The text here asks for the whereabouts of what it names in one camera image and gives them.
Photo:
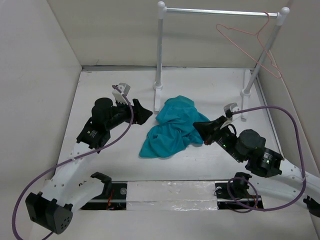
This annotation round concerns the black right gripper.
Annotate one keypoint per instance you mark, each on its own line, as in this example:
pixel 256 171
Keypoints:
pixel 207 129

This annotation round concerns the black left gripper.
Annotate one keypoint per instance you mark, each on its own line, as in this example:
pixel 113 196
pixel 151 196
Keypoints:
pixel 140 114

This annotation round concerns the teal t shirt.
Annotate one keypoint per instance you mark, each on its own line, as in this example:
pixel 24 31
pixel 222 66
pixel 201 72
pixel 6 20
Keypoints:
pixel 174 130

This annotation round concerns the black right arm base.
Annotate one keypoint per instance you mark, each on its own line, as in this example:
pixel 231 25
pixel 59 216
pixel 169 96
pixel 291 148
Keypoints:
pixel 240 190

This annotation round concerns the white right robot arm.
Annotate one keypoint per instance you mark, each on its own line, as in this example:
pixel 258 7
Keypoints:
pixel 249 147

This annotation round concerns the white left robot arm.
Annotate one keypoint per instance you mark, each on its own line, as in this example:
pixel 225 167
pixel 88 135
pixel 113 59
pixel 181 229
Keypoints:
pixel 68 190

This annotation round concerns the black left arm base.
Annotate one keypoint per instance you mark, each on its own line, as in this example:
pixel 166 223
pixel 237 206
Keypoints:
pixel 113 196

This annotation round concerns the white clothes rack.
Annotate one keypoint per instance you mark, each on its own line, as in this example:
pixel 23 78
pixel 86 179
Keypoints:
pixel 187 38

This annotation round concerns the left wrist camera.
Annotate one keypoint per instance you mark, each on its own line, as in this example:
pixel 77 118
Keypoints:
pixel 119 92

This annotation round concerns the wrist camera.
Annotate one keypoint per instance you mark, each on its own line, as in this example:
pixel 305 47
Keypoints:
pixel 119 92
pixel 229 109

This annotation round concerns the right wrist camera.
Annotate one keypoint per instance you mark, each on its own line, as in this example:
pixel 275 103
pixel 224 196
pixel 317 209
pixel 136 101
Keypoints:
pixel 229 109

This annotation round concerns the pink wire hanger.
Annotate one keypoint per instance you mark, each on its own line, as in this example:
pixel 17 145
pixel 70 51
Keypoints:
pixel 230 33

